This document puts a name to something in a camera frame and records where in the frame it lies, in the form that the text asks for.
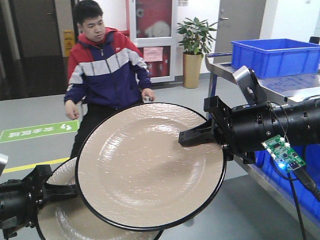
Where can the potted plant gold pot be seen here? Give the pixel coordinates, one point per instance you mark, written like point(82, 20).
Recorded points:
point(196, 41)

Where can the beige black-rimmed plate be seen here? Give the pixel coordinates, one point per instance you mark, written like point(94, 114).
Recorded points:
point(133, 174)
point(71, 220)

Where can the blue plastic crate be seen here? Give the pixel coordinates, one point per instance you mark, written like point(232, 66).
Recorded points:
point(271, 58)

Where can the stainless steel cart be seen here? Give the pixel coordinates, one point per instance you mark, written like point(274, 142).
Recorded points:
point(282, 90)

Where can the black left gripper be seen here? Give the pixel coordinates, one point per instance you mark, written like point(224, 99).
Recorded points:
point(20, 199)

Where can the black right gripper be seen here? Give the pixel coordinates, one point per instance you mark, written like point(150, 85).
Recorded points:
point(241, 129)

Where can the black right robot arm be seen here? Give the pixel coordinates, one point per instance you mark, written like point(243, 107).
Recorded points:
point(299, 122)

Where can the green circuit board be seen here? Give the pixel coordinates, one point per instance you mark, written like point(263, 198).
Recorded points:
point(283, 154)

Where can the seated man in jacket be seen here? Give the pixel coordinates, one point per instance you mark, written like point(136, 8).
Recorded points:
point(105, 70)

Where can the fire hose cabinet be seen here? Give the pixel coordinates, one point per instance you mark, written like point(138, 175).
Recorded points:
point(152, 28)

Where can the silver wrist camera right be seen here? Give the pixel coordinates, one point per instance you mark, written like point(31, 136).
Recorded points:
point(248, 83)

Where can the yellow wet floor sign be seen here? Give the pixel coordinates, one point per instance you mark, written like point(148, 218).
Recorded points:
point(68, 41)

